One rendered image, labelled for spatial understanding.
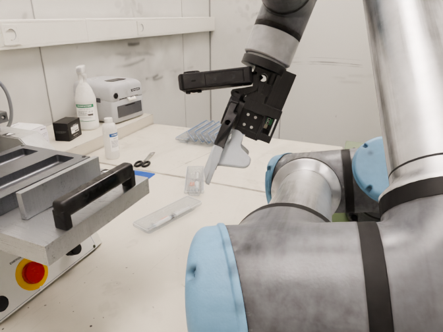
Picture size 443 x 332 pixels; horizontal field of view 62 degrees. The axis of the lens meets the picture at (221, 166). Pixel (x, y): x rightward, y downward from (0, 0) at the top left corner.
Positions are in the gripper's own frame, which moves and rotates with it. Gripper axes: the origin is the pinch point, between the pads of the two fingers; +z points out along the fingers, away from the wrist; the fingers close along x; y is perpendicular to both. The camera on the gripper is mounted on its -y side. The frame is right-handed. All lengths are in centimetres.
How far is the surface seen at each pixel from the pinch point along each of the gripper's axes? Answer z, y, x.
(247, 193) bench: 9.0, 11.8, 44.7
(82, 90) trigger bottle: 2, -59, 83
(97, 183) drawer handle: 5.0, -13.4, -9.6
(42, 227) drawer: 11.8, -17.0, -14.1
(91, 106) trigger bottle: 7, -54, 86
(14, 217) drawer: 13.0, -22.0, -11.7
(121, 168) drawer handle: 3.1, -12.2, -4.6
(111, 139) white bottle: 13, -37, 67
